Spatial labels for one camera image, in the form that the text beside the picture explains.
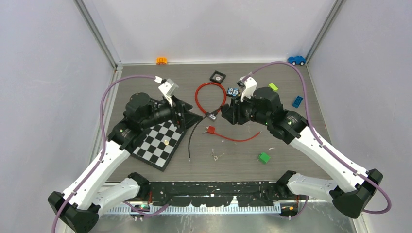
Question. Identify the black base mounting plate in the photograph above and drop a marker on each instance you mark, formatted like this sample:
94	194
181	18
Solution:
216	194

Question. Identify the red cable lock chrome cylinder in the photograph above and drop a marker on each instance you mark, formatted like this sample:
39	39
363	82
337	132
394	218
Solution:
209	96

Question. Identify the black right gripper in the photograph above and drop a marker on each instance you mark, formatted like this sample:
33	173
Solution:
233	113

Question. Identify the lime green block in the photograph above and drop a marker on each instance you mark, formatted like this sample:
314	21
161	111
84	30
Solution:
273	87

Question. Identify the orange toy car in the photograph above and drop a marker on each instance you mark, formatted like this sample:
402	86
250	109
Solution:
161	61

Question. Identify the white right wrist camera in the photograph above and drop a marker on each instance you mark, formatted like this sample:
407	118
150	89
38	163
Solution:
250	85

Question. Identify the blue owl toy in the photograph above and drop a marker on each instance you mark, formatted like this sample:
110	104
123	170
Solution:
233	92

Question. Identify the dark green cube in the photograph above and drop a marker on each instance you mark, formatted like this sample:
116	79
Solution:
264	158

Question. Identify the black square framed box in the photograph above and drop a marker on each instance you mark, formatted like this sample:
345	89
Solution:
217	77

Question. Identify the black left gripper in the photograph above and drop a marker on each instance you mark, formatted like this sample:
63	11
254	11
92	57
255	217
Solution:
186	118

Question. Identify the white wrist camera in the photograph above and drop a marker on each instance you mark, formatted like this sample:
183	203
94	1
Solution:
250	85
167	88

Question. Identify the blue lego brick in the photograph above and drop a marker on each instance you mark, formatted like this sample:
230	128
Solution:
297	102

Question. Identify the small red cable padlock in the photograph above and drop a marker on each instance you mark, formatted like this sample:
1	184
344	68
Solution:
212	130

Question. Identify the blue toy car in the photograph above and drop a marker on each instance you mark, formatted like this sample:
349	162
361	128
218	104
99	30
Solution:
297	60

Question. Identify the black white checkerboard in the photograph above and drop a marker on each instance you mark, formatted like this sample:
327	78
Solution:
153	151

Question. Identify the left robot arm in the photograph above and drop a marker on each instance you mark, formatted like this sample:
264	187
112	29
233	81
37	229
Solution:
81	205

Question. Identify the small black cable padlock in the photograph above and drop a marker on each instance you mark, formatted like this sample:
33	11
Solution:
195	127

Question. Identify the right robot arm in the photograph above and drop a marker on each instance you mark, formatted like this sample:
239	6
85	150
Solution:
350	187

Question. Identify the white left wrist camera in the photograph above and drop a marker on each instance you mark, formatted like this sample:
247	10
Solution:
167	88

